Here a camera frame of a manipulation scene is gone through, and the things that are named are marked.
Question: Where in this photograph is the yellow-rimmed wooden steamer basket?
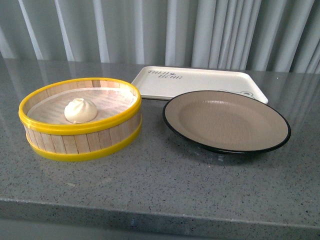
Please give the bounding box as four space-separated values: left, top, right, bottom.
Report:
18 77 142 162

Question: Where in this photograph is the cream rectangular bear tray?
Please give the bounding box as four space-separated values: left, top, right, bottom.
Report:
132 66 269 104

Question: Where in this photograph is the brown plate with black rim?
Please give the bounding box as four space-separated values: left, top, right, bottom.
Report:
162 90 291 154

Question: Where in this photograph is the grey pleated curtain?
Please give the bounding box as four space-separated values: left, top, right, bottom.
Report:
0 0 320 74

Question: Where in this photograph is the white steamer liner paper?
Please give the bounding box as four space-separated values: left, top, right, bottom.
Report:
27 87 137 125

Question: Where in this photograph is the white steamed bun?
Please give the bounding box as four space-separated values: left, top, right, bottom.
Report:
64 98 98 124

